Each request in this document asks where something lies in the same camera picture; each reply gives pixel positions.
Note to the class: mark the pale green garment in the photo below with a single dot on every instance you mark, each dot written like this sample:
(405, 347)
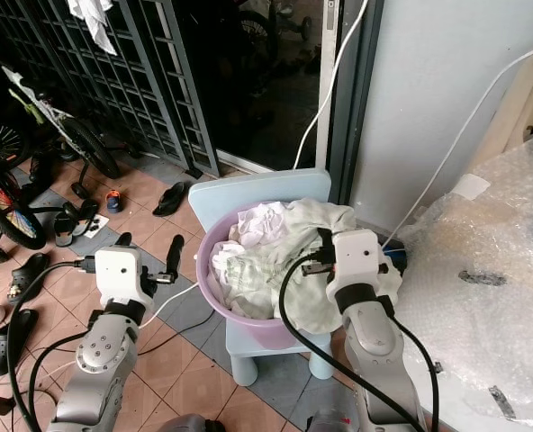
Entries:
(280, 279)

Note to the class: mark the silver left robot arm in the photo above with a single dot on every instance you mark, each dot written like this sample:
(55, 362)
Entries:
(103, 360)

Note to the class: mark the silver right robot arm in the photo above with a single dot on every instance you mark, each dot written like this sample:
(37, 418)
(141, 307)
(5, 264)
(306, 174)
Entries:
(376, 351)

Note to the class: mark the bubble wrapped washing machine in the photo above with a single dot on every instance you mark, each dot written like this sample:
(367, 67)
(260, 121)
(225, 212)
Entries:
(483, 315)

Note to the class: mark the small blue orange shoe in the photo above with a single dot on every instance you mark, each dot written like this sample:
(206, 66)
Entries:
(113, 201)

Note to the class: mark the single black sandal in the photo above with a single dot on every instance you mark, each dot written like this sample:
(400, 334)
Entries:
(170, 198)

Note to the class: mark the pair of black slippers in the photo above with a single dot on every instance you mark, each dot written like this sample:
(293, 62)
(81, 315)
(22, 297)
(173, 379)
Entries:
(68, 225)

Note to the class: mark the crumpled white cloth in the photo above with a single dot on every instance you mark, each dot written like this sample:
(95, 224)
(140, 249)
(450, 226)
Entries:
(262, 223)

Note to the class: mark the light blue plastic chair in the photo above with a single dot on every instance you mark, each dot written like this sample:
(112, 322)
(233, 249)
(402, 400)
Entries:
(257, 187)

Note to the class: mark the black clog shoe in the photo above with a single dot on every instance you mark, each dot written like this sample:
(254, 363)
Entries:
(0, 351)
(32, 274)

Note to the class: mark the purple plastic laundry basin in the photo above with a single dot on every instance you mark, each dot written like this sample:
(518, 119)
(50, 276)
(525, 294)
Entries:
(256, 333)

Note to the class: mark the child bicycle colourful wheel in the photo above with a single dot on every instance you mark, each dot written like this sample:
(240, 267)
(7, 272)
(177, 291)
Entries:
(7, 209)

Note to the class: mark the dark metal grille gate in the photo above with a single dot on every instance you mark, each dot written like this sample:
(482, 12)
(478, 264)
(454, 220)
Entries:
(184, 108)

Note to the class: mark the white paper label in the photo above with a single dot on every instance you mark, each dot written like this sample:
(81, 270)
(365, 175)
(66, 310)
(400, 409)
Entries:
(471, 186)

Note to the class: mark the white cloth hung on gate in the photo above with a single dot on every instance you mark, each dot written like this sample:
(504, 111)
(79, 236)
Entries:
(95, 22)

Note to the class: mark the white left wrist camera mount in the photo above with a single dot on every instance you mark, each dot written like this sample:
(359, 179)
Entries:
(120, 272)

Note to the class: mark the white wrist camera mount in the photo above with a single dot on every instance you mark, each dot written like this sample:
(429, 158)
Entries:
(358, 256)
(120, 272)

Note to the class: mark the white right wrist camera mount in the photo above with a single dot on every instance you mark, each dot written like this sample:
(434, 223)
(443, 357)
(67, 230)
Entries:
(358, 256)

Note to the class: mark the white frame bicycle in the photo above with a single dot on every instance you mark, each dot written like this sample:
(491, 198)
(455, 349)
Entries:
(94, 148)

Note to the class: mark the grey door frame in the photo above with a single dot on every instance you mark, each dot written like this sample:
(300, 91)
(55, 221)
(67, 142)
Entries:
(356, 90)

